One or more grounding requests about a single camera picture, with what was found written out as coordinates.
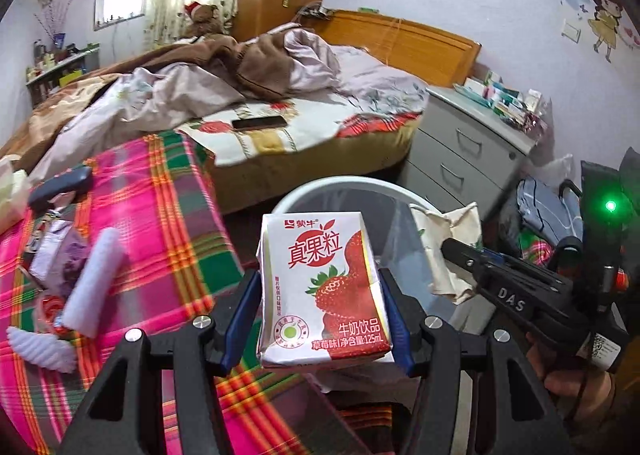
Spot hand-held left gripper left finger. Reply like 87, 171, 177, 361
57, 271, 262, 455

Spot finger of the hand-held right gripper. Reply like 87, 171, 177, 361
479, 247, 526, 268
441, 237, 493, 288

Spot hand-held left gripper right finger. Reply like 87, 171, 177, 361
381, 269, 573, 455

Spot beige cloth bag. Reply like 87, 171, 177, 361
410, 202, 483, 305

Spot strawberry milk carton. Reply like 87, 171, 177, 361
256, 212, 393, 369

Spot white round trash bin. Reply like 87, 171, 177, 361
270, 175, 483, 336

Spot white foam net sleeve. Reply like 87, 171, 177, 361
62, 227, 123, 338
6, 326, 77, 374

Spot red lidded snack cup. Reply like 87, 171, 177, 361
32, 292, 68, 336

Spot purple plastic wrapper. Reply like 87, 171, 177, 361
22, 218, 93, 298

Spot person's right forearm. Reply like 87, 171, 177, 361
560, 370, 640, 455

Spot person's right hand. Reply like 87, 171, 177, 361
527, 335, 616, 398

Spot pile of clothes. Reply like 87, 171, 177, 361
515, 175, 586, 261

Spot grey drawer nightstand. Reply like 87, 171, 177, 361
400, 85, 551, 216

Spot white plastic bag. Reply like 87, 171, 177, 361
540, 155, 576, 186

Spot pink green plaid cloth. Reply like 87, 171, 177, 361
0, 130, 401, 455

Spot pile of small boxes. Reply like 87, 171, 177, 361
455, 70, 551, 136

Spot white strawberry bed sheet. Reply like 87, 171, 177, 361
177, 102, 426, 166

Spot black smartphone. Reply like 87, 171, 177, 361
231, 116, 288, 132

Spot wooden bed headboard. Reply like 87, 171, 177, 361
300, 9, 482, 88

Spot black glasses case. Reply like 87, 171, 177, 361
27, 166, 95, 211

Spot wooden bed with bedding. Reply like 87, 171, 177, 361
30, 22, 431, 171

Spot green tissue pack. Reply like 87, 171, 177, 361
0, 158, 33, 231

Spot brown blanket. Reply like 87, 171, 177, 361
27, 22, 296, 136

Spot power strip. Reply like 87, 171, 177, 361
295, 2, 333, 18

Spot brown teddy bear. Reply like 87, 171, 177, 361
184, 2, 223, 38

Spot shelf with bottles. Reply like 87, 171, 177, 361
25, 42, 101, 106

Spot small window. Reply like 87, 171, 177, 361
94, 0, 148, 31

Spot vase with dry branches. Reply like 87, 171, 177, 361
34, 0, 76, 48

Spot orange cable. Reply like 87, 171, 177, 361
382, 18, 403, 66

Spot cartoon girl wall sticker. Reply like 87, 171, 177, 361
560, 0, 640, 66

